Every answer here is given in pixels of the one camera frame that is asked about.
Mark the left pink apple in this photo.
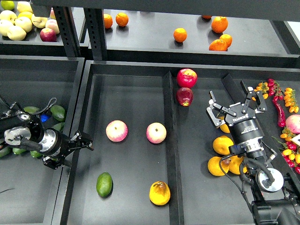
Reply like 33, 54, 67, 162
105, 120, 128, 142

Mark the yellow pear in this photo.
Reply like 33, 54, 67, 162
149, 181, 171, 206
207, 156, 231, 176

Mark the black left tray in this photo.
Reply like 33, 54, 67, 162
0, 56, 84, 225

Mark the orange on shelf centre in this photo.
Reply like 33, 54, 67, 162
173, 28, 188, 43

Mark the front orange on shelf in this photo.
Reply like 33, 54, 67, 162
209, 39, 228, 51

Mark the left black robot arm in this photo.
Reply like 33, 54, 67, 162
0, 97, 94, 170

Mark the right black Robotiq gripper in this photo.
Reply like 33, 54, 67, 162
206, 80, 267, 157

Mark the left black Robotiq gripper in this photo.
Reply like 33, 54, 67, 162
37, 128, 94, 170

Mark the red chili pepper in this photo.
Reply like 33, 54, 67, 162
272, 96, 285, 128

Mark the large orange on shelf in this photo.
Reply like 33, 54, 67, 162
211, 16, 228, 33

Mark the dark red apple on shelf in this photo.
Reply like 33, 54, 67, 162
40, 28, 57, 42

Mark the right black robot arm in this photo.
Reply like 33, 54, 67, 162
206, 87, 300, 225

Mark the black centre tray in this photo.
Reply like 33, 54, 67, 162
51, 60, 300, 225

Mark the black tray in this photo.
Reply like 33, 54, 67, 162
0, 56, 84, 225
51, 60, 300, 225

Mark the green avocado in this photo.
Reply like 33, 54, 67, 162
96, 172, 113, 197

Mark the pink apple at right edge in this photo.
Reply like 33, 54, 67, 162
285, 114, 300, 134

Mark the bright red apple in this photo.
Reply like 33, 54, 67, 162
177, 68, 198, 89

